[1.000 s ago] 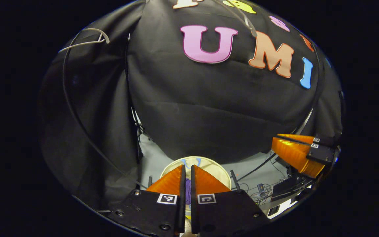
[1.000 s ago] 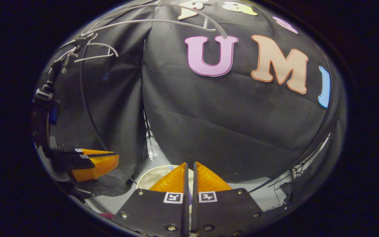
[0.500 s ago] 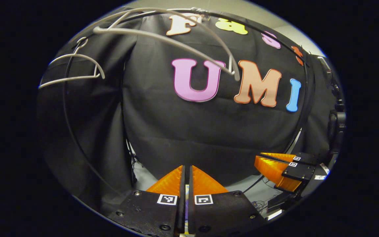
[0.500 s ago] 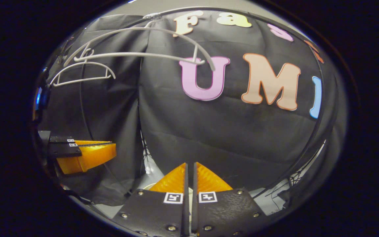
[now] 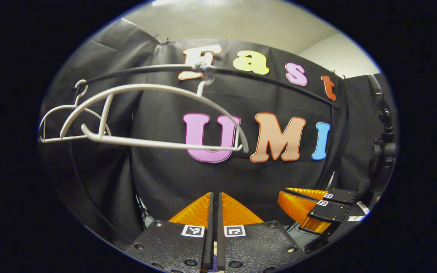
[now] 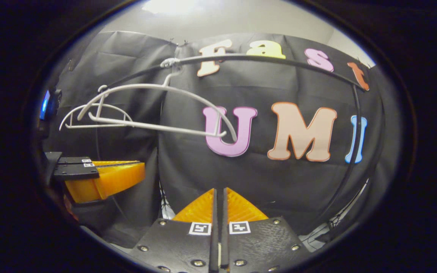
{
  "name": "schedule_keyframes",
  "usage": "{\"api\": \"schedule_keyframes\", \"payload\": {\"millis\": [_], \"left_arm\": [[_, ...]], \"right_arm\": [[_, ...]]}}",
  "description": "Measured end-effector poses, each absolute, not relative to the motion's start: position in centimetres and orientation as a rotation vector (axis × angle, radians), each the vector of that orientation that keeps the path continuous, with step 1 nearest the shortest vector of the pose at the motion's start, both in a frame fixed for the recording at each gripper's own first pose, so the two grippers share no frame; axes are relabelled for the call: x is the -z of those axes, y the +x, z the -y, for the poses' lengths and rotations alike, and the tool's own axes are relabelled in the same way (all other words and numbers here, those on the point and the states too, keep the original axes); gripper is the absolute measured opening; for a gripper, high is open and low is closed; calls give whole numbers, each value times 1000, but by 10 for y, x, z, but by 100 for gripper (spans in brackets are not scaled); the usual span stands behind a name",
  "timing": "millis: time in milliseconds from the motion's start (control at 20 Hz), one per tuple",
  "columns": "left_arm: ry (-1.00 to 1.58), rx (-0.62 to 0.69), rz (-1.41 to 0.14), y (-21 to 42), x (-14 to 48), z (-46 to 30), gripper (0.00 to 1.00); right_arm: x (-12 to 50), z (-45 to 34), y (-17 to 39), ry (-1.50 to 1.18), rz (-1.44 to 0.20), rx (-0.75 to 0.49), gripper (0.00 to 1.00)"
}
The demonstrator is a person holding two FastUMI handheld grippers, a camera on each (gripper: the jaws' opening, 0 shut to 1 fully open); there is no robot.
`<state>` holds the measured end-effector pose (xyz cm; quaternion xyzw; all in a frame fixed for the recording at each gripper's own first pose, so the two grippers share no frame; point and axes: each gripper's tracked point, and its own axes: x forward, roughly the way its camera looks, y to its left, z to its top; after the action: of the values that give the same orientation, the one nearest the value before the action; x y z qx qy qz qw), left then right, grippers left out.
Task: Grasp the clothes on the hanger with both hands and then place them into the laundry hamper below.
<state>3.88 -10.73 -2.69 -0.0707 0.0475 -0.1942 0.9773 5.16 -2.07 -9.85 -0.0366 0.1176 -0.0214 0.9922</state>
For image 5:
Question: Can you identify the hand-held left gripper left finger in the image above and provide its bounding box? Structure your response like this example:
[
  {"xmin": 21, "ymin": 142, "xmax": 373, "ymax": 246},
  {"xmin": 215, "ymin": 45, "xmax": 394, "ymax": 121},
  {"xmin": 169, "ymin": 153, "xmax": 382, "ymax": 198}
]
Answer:
[{"xmin": 124, "ymin": 191, "xmax": 215, "ymax": 273}]

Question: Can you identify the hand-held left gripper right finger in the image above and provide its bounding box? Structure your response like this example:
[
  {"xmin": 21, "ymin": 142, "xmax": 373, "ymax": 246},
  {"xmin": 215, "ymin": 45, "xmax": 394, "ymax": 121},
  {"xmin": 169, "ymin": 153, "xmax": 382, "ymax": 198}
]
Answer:
[{"xmin": 217, "ymin": 191, "xmax": 306, "ymax": 272}]

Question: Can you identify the white clothes hanger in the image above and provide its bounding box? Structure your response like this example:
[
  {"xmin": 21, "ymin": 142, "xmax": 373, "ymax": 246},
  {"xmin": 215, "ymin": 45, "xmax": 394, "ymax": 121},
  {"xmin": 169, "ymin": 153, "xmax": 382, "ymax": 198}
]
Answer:
[
  {"xmin": 60, "ymin": 70, "xmax": 249, "ymax": 154},
  {"xmin": 38, "ymin": 79, "xmax": 112, "ymax": 144}
]

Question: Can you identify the black clothes rack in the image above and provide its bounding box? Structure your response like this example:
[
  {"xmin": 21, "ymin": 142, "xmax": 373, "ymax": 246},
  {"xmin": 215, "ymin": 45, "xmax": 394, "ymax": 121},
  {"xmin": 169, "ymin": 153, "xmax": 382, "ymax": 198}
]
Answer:
[{"xmin": 69, "ymin": 64, "xmax": 340, "ymax": 228}]

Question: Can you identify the black backdrop cloth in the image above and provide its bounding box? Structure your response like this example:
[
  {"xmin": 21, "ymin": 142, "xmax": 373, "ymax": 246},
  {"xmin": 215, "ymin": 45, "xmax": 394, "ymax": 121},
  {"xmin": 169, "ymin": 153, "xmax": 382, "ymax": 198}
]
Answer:
[{"xmin": 38, "ymin": 17, "xmax": 397, "ymax": 247}]

